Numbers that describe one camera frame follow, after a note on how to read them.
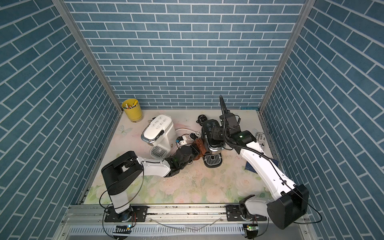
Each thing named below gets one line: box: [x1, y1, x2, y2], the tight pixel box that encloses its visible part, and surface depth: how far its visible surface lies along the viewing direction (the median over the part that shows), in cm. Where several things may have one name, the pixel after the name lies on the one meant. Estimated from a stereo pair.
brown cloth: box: [191, 138, 206, 161], surface depth 84 cm
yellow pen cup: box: [121, 98, 143, 123], surface depth 109 cm
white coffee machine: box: [141, 114, 177, 160], surface depth 84 cm
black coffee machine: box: [201, 119, 226, 169], surface depth 85 cm
